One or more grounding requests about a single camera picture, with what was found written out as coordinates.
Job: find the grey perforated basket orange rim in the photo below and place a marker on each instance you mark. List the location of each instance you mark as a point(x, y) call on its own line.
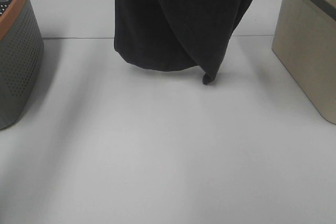
point(22, 50)

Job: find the beige bin grey rim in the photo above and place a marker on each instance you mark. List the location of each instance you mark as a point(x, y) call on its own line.
point(304, 42)

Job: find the dark navy towel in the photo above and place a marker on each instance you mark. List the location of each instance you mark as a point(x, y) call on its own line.
point(173, 35)

